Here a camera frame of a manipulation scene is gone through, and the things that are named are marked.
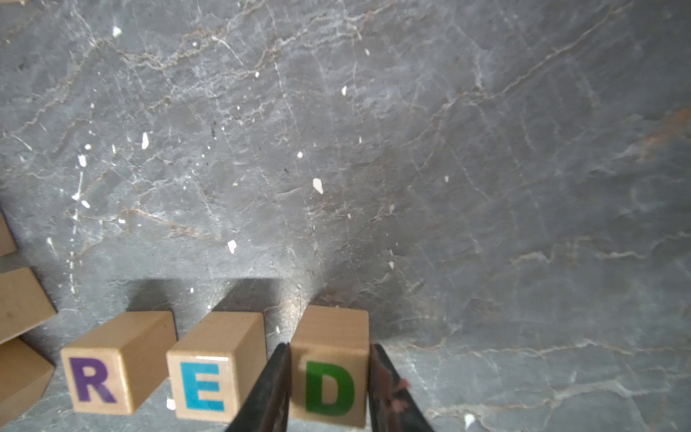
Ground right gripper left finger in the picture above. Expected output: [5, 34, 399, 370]
[225, 343, 292, 432]

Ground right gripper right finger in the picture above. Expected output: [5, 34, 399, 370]
[368, 344, 434, 432]

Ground wooden block teal E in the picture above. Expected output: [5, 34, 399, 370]
[167, 311, 267, 424]

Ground wooden block green D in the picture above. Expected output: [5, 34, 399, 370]
[290, 305, 370, 428]

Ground wooden block purple R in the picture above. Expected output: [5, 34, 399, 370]
[61, 311, 177, 415]

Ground wooden block red N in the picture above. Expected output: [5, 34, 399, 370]
[1, 338, 55, 427]

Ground wooden block teal W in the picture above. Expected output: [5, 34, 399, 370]
[0, 267, 57, 344]

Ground wooden block brown Q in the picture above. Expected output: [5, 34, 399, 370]
[0, 213, 17, 257]

